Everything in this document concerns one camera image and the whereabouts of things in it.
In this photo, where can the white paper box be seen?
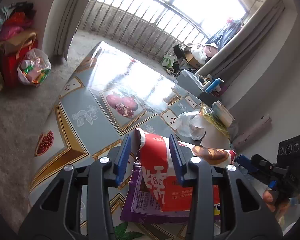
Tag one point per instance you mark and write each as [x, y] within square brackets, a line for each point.
[223, 115]

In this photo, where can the table with fruit-pattern cloth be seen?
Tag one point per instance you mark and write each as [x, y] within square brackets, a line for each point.
[90, 120]

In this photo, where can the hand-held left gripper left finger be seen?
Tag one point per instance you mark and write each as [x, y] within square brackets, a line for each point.
[122, 157]

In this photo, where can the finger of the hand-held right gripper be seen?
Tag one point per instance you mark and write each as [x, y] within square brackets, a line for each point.
[243, 160]
[272, 184]

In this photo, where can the red snack wrapper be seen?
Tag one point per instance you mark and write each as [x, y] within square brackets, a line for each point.
[155, 170]

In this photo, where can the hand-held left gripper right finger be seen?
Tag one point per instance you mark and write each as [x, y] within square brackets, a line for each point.
[176, 160]

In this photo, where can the blue plastic bottle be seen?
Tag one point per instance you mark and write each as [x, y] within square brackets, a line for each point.
[213, 85]

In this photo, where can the white stuffed bag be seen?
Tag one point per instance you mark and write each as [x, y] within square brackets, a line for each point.
[200, 52]

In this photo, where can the cardboard box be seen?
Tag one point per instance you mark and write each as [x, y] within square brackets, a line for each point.
[192, 58]

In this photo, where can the white and green bag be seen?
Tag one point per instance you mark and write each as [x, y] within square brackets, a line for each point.
[168, 61]

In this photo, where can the grey curtain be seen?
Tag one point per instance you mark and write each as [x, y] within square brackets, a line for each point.
[70, 25]
[252, 35]

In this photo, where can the pinkish wooden board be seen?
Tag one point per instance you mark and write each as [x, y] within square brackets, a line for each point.
[252, 132]

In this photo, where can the yellow foil packet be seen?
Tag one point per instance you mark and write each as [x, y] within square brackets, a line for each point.
[215, 123]

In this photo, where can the clear bag of wrappers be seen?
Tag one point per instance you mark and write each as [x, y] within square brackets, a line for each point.
[32, 70]

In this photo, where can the metal balcony railing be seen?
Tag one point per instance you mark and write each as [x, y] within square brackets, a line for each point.
[140, 22]

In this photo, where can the person's right hand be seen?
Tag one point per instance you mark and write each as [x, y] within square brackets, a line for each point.
[268, 197]

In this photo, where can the red tote bag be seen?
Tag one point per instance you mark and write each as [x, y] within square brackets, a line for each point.
[10, 67]

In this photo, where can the purple snack wrapper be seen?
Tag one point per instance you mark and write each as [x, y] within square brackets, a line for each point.
[140, 205]

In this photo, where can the hanging blue clothes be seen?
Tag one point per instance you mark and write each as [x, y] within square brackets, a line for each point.
[227, 35]

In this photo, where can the pile of colourful clothes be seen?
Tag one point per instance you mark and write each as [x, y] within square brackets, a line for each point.
[15, 22]

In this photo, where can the grey cabinet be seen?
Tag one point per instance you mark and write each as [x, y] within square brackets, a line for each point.
[190, 82]

